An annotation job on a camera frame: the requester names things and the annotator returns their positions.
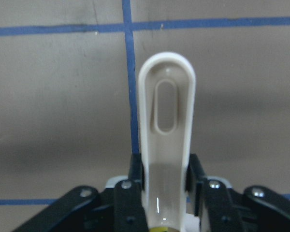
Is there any beige plastic dustpan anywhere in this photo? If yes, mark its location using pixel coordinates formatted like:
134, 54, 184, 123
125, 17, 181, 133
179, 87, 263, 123
137, 52, 196, 232

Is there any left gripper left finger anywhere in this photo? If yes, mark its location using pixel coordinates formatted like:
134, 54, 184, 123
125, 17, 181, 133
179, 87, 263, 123
15, 153, 145, 232

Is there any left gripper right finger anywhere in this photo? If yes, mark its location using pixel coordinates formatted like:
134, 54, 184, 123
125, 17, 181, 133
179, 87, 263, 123
187, 154, 290, 232

